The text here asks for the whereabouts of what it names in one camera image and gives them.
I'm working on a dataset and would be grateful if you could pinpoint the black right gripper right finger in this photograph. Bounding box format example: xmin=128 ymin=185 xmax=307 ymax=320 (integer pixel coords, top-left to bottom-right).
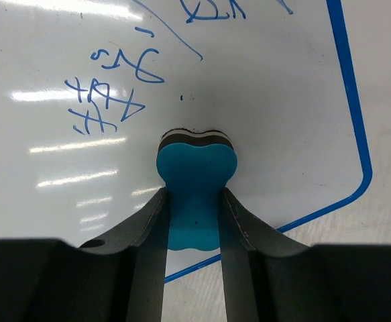
xmin=221 ymin=189 xmax=391 ymax=321

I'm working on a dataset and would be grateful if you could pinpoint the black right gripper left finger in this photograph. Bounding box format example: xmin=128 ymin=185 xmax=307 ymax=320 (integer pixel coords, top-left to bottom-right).
xmin=0 ymin=189 xmax=167 ymax=321

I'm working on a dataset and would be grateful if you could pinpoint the blue bone-shaped eraser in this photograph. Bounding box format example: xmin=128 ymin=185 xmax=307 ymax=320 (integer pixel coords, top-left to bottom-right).
xmin=156 ymin=129 xmax=237 ymax=252

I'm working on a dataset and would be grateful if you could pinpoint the blue-framed whiteboard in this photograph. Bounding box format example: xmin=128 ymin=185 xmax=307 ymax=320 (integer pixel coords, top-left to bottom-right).
xmin=0 ymin=0 xmax=373 ymax=284

